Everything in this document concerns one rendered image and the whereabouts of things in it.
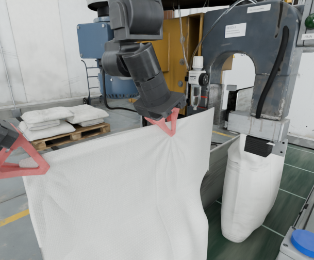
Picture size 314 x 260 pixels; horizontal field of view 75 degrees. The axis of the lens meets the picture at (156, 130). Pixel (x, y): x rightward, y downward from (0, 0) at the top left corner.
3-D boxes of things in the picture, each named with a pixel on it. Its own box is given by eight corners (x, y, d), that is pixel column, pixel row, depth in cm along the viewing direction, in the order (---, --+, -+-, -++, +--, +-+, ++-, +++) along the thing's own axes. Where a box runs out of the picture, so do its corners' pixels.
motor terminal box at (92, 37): (109, 67, 57) (105, 21, 53) (79, 67, 60) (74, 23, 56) (123, 66, 64) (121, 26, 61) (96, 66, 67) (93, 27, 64)
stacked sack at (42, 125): (29, 133, 279) (27, 122, 274) (23, 122, 329) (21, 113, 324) (62, 127, 304) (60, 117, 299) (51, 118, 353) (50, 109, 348)
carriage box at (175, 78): (183, 115, 71) (187, 14, 61) (125, 101, 94) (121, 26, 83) (219, 105, 87) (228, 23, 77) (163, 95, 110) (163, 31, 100)
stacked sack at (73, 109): (61, 120, 338) (59, 112, 333) (54, 114, 368) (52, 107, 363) (98, 113, 379) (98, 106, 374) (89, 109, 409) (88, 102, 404)
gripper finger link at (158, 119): (168, 121, 52) (155, 90, 46) (189, 128, 47) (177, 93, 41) (149, 138, 49) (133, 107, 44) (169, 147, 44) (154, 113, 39)
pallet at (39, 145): (35, 152, 280) (33, 142, 276) (20, 136, 336) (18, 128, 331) (110, 131, 360) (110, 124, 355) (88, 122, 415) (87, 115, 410)
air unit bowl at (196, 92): (196, 108, 60) (197, 86, 58) (188, 106, 62) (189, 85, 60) (201, 106, 62) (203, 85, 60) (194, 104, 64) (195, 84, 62)
